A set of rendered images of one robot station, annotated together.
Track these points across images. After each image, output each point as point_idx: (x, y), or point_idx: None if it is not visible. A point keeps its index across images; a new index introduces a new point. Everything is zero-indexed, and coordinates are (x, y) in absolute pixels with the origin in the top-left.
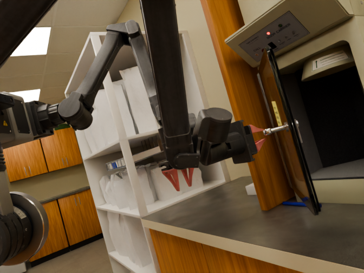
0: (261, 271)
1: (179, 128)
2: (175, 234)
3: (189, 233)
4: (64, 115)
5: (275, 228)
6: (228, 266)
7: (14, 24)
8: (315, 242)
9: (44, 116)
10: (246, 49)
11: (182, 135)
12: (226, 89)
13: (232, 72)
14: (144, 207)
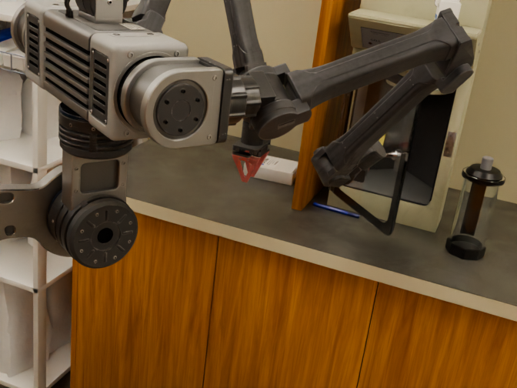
0: (310, 275)
1: (357, 158)
2: (173, 221)
3: (211, 225)
4: None
5: (331, 237)
6: (258, 267)
7: (354, 87)
8: (380, 256)
9: None
10: (364, 34)
11: (355, 163)
12: (313, 60)
13: (328, 43)
14: (44, 155)
